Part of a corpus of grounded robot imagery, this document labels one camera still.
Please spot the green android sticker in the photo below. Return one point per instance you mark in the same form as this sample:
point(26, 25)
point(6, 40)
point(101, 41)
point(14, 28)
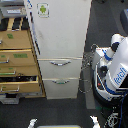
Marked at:
point(43, 10)

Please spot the grey box on cabinet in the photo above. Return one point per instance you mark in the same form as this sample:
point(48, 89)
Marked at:
point(13, 11)

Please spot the wooden drawer cabinet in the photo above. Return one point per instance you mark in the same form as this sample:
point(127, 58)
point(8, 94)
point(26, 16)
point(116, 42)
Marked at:
point(19, 69)

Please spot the white fridge door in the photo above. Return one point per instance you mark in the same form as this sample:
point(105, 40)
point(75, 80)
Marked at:
point(63, 33)

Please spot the white blue robot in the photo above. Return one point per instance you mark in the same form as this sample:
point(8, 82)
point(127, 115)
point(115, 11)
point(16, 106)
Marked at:
point(110, 71)

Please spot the white refrigerator body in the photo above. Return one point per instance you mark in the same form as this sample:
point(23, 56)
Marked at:
point(59, 28)

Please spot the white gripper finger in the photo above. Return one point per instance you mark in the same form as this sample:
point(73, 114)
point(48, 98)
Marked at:
point(32, 123)
point(95, 121)

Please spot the upper fridge drawer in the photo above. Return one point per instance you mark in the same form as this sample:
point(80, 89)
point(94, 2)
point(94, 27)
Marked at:
point(60, 68)

